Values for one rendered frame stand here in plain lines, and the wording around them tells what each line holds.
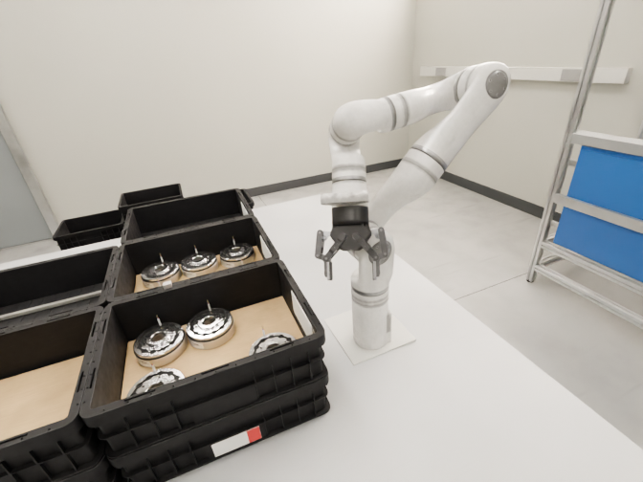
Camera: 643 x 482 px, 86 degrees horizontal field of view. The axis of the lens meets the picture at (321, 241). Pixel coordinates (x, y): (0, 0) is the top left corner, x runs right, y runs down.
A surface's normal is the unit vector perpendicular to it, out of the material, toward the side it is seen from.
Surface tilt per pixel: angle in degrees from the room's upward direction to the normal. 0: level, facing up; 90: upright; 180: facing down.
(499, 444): 0
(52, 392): 0
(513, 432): 0
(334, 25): 90
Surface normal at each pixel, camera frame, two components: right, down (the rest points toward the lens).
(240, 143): 0.40, 0.42
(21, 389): -0.07, -0.87
